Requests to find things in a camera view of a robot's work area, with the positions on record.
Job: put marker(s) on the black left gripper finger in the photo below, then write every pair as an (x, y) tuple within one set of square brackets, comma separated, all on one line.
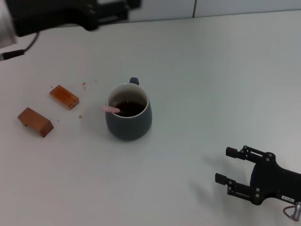
[(131, 3)]

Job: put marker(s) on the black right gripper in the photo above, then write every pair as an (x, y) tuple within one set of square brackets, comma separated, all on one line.
[(276, 181)]

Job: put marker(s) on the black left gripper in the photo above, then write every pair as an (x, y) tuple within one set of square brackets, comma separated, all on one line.
[(51, 14)]

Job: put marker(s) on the grey ceramic cup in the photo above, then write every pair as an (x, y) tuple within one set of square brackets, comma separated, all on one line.
[(128, 127)]

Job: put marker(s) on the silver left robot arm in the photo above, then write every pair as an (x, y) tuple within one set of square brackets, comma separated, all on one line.
[(5, 23)]

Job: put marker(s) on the notched brown wooden block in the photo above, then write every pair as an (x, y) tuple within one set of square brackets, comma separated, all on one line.
[(64, 97)]

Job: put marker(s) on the plain brown wooden block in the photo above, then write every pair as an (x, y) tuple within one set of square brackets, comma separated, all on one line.
[(35, 121)]

